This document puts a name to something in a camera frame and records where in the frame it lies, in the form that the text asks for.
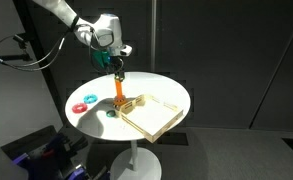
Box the small teal ring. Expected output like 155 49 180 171
105 109 117 119

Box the white table pedestal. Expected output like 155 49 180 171
109 139 163 180

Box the black perforated mounting board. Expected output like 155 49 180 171
0 124 89 180

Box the orange knobbly ring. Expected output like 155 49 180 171
112 96 127 104

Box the blue knobbly ring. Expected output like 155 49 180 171
83 94 98 105

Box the light wooden tray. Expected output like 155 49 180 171
114 94 185 144

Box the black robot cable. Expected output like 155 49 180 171
0 19 98 73

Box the black diagonal stand beam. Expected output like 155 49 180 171
12 0 66 127

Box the red knobbly ring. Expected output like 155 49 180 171
71 102 89 115

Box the black horizontal rod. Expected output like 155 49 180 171
0 52 33 64

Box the grey vertical wall pole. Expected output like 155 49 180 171
150 0 158 73

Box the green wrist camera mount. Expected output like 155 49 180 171
91 49 112 71

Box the black white striped ring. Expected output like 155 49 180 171
112 100 128 110

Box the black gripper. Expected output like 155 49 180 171
108 56 126 83

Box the small red clamp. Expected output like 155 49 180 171
40 149 56 159

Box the orange cylinder peg block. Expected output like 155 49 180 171
114 79 125 101

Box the purple clamp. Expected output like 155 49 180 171
69 166 87 180

